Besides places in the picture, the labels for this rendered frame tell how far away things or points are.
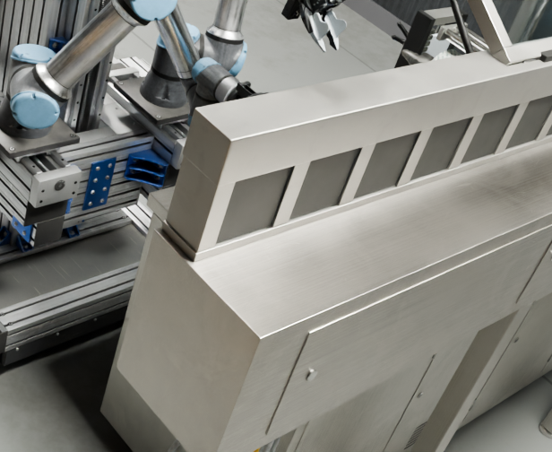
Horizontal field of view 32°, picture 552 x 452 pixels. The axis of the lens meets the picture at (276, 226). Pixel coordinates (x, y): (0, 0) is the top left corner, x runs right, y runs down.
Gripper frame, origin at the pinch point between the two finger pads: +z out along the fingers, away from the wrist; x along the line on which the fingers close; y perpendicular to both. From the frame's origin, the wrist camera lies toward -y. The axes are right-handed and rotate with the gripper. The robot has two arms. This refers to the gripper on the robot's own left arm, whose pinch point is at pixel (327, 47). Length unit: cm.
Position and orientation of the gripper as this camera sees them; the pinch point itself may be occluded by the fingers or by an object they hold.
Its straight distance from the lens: 237.6
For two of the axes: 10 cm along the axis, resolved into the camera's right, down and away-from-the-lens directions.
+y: 6.3, -2.1, -7.5
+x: 7.1, -2.3, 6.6
